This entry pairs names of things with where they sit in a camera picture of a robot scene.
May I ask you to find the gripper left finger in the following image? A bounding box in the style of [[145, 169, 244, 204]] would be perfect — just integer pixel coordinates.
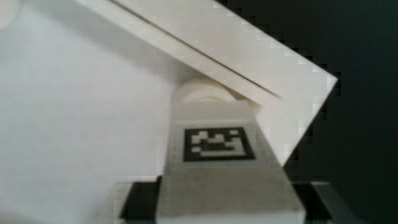
[[93, 177, 161, 224]]

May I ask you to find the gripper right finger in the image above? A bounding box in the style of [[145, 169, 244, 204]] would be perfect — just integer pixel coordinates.
[[292, 182, 362, 224]]

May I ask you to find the white table leg with tag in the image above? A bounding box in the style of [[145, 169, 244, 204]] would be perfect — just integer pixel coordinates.
[[154, 78, 305, 224]]

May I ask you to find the white square tabletop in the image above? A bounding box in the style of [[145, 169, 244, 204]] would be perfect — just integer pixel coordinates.
[[0, 0, 280, 224]]

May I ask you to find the white U-shaped fence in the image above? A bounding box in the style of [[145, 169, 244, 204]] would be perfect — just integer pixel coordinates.
[[115, 0, 337, 161]]

